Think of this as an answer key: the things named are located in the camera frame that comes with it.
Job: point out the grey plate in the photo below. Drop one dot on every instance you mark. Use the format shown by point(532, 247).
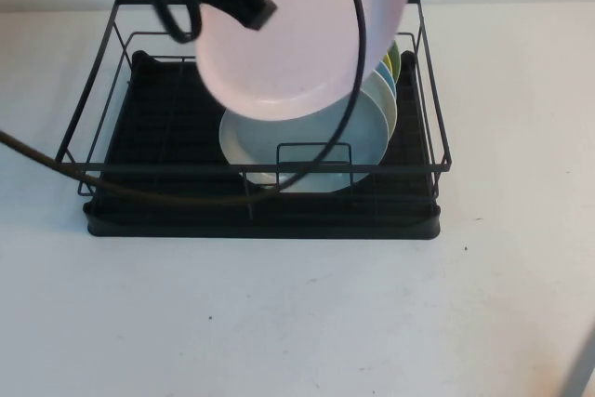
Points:
point(297, 136)

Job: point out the blue plate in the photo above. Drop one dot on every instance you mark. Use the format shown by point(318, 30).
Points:
point(388, 81)

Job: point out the green plate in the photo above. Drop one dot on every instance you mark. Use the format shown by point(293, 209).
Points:
point(397, 55)

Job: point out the black plastic drip tray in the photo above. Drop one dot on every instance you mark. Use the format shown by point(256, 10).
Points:
point(186, 229)

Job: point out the pink plate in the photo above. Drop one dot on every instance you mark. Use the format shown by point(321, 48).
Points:
point(302, 43)

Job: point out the yellow plate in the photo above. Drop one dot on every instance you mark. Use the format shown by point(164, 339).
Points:
point(394, 68)

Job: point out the cream plate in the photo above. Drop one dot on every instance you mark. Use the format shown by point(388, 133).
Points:
point(390, 111)

